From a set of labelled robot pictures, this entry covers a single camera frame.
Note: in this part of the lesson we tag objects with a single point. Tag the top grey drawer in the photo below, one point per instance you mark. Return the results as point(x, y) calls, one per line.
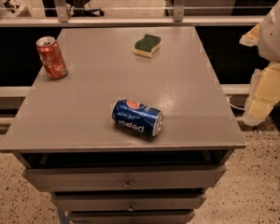
point(125, 178)

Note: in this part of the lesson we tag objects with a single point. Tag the blue pepsi can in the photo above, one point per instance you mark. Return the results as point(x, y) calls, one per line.
point(137, 117)

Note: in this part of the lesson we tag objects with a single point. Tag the grey drawer cabinet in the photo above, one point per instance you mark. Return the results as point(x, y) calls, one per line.
point(124, 139)

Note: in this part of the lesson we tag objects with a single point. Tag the metal railing frame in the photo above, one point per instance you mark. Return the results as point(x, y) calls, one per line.
point(31, 13)

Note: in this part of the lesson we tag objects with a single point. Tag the grey drawer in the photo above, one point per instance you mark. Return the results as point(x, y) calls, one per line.
point(125, 178)
point(136, 217)
point(128, 202)

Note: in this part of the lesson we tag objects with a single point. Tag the green yellow sponge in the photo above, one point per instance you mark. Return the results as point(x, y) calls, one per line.
point(147, 46)

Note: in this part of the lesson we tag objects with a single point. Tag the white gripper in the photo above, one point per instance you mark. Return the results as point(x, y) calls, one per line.
point(276, 37)

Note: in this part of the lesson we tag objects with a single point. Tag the middle grey drawer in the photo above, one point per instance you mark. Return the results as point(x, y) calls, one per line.
point(128, 202)

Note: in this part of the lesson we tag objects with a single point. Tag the bottom grey drawer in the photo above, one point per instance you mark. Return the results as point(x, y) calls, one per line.
point(136, 217)

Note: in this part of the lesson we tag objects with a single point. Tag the orange soda can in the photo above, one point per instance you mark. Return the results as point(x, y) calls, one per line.
point(51, 57)

